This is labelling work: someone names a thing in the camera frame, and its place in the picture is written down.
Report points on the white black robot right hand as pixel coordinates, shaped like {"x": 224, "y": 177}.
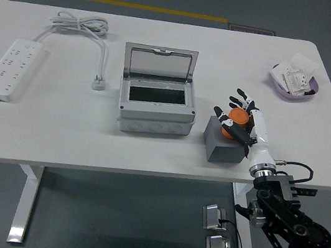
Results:
{"x": 261, "y": 136}

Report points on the grey plastic junction box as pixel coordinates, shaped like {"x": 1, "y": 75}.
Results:
{"x": 153, "y": 119}

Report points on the transparent grey box lid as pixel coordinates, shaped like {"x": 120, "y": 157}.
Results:
{"x": 164, "y": 49}

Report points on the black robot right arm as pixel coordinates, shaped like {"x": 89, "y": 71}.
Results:
{"x": 308, "y": 238}

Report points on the grey block battery holder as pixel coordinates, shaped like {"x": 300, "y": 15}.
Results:
{"x": 223, "y": 153}

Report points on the purple plastic tray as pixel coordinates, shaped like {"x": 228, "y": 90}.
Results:
{"x": 286, "y": 96}

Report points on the printed white socket panel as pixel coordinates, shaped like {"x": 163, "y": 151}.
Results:
{"x": 296, "y": 82}

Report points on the plain white socket panel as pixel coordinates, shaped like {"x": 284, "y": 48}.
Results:
{"x": 279, "y": 73}

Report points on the white table leg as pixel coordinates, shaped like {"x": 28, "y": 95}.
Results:
{"x": 25, "y": 202}
{"x": 243, "y": 199}

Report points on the black table control panel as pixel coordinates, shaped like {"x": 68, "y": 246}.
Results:
{"x": 307, "y": 192}

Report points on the white square cover plate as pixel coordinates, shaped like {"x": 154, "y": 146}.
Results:
{"x": 304, "y": 62}

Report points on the dark floor sign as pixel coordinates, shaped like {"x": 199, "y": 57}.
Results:
{"x": 252, "y": 30}

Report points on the white power plug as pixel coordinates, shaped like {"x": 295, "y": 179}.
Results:
{"x": 100, "y": 84}

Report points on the white power strip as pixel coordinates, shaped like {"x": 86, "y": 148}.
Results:
{"x": 10, "y": 68}

